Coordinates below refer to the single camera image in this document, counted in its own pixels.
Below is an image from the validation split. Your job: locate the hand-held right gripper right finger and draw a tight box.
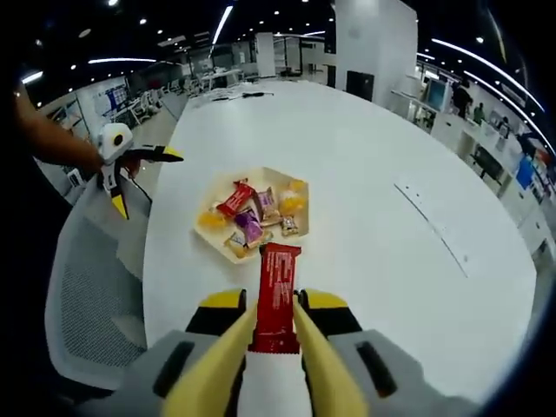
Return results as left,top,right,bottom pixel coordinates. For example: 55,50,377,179
295,287,479,417

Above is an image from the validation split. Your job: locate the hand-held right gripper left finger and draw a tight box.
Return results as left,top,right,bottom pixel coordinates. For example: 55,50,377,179
77,288,248,417

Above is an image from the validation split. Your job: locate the pale yellow food packet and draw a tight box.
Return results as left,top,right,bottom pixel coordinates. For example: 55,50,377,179
223,231,249,261

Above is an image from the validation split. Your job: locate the orange jelly food packet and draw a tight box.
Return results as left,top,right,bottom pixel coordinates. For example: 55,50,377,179
195,208,229,231

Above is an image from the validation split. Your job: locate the brown candy food packet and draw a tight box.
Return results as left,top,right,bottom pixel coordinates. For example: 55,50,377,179
280,215,301,238

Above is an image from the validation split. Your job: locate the beige hexagonal container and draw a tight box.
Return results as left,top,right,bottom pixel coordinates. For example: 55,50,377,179
192,165,312,264

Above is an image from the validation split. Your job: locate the brown purple food packet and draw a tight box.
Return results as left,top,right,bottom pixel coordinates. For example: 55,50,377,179
254,186,282,227

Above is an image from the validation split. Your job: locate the yellow orange food packet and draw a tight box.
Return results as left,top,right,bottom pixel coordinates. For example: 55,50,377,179
277,177,305,214

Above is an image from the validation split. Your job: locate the blue notice board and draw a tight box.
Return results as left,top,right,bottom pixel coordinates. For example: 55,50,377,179
103,84,129,109

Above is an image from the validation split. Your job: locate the group of white office chairs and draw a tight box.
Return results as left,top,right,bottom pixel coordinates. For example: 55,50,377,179
125,77,201,122

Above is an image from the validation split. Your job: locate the white mesh office chair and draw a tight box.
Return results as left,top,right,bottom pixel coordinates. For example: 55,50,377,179
45,173,151,392

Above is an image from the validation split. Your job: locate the person's dark clothed torso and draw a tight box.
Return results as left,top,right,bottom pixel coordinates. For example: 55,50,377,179
8,156,70,392

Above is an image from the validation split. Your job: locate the black desk chair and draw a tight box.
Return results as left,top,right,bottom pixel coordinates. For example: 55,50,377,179
472,146,505,183

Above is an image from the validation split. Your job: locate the long white counter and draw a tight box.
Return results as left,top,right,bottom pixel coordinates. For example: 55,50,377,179
390,73,556,244

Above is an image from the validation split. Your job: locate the blue box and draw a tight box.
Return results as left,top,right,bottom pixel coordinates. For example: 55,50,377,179
515,154,536,192

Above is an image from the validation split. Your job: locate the white monitor teal screen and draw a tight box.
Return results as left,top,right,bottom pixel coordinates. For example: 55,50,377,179
424,77,451,109

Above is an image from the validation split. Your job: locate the white square pillar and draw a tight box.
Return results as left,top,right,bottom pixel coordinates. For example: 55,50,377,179
334,0,419,109

